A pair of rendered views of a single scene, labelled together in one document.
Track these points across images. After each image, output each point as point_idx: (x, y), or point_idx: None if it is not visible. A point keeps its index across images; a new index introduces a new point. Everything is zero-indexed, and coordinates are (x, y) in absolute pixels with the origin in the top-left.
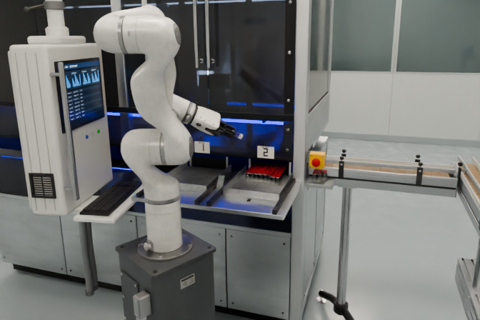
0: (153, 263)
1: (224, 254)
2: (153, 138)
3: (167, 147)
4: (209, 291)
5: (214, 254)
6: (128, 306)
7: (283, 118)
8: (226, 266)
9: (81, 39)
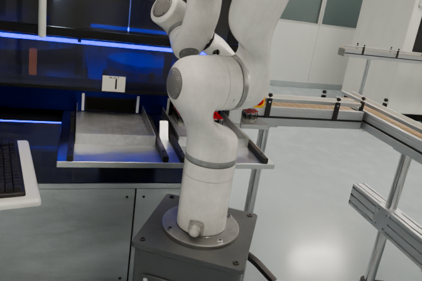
0: (218, 253)
1: (130, 221)
2: (233, 71)
3: (254, 83)
4: (245, 270)
5: (117, 223)
6: None
7: None
8: (130, 234)
9: None
